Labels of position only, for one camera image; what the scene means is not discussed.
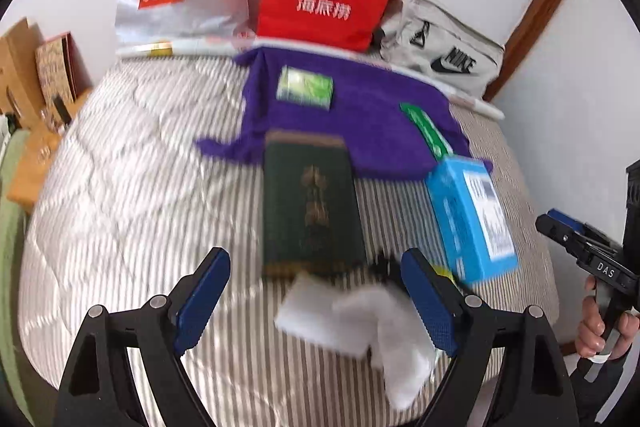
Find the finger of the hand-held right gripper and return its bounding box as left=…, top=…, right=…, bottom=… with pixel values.
left=536, top=208, right=601, bottom=258

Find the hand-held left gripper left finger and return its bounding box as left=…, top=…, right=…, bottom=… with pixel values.
left=52, top=247, right=232, bottom=427

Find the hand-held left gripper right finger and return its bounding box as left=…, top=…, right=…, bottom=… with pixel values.
left=400, top=248, right=581, bottom=427

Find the white soft cloth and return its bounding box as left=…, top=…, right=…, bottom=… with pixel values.
left=274, top=272, right=441, bottom=410

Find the dark green box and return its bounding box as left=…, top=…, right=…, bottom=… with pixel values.
left=262, top=130, right=368, bottom=280

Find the person's right hand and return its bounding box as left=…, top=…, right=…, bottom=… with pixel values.
left=575, top=274, right=640, bottom=360

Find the black plastic tool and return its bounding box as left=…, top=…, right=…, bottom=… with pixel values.
left=370, top=249, right=406, bottom=288

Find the blue wet wipes pack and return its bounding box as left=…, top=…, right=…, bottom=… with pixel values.
left=426, top=155, right=519, bottom=285

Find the striped quilt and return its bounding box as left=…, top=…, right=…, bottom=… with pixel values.
left=20, top=54, right=560, bottom=423

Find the green white packet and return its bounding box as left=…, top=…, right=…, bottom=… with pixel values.
left=400, top=102, right=453, bottom=162

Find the green cloth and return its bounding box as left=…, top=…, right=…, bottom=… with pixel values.
left=0, top=127, right=32, bottom=358

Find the purple towel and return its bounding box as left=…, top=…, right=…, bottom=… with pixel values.
left=194, top=47, right=493, bottom=182

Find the brown cardboard box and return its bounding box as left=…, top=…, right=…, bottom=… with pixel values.
left=7, top=122, right=66, bottom=212
left=0, top=18, right=47, bottom=115

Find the grey fabric bag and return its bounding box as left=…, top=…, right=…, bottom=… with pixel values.
left=375, top=0, right=506, bottom=100

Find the wooden door trim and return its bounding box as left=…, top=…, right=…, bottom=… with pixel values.
left=480, top=0, right=585, bottom=102

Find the green tissue packet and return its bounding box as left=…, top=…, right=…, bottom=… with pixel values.
left=276, top=67, right=335, bottom=110

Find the white duck print sheet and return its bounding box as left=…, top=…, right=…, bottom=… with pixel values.
left=116, top=38, right=506, bottom=120

